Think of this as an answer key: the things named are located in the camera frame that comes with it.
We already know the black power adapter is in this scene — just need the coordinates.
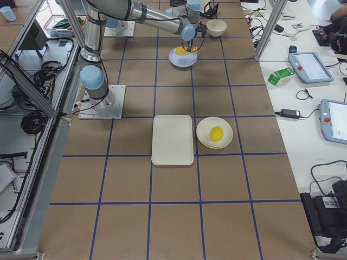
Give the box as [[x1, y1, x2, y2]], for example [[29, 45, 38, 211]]
[[281, 109, 301, 119]]

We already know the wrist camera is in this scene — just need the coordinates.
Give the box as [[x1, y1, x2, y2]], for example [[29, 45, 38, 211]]
[[196, 22, 207, 38]]

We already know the aluminium frame post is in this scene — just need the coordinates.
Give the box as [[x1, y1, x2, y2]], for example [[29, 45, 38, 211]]
[[254, 0, 286, 61]]

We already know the green white carton box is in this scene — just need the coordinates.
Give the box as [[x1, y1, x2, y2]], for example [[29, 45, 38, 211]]
[[267, 67, 295, 86]]

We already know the yellow lemon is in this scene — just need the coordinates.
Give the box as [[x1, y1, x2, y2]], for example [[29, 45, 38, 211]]
[[209, 126, 223, 142]]

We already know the near blue teach pendant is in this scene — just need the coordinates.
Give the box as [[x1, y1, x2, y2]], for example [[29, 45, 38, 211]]
[[319, 99, 346, 144]]

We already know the far blue teach pendant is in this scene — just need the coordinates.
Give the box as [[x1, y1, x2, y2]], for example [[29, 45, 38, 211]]
[[288, 52, 334, 83]]

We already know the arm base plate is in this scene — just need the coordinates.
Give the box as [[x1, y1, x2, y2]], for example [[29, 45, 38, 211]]
[[104, 18, 135, 38], [78, 84, 126, 120]]

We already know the white rectangular tray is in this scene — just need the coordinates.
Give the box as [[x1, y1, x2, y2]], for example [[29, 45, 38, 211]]
[[151, 115, 194, 166]]

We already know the black plate rack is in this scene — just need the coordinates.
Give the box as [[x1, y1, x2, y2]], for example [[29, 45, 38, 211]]
[[169, 0, 220, 18]]

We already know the blue teach pendant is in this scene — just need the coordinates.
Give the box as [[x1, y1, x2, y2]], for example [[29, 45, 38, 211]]
[[319, 99, 346, 144], [288, 52, 334, 83]]

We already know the light blue cup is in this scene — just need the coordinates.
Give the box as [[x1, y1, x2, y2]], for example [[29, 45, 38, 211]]
[[0, 6, 16, 22]]

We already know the blue plate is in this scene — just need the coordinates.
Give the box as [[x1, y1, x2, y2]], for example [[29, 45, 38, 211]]
[[169, 49, 198, 68]]

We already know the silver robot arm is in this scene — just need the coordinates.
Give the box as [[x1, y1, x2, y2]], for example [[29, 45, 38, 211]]
[[79, 1, 201, 119], [106, 17, 128, 31]]

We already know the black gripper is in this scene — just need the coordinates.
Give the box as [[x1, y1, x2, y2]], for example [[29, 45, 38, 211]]
[[187, 33, 196, 52]]

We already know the cream round plate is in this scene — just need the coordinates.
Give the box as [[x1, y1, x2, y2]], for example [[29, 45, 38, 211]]
[[196, 117, 234, 149]]

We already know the black phone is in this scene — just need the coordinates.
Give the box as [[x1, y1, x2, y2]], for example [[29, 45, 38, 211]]
[[274, 24, 284, 33]]

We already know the cream bowl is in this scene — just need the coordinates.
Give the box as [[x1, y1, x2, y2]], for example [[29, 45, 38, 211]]
[[207, 19, 227, 37]]

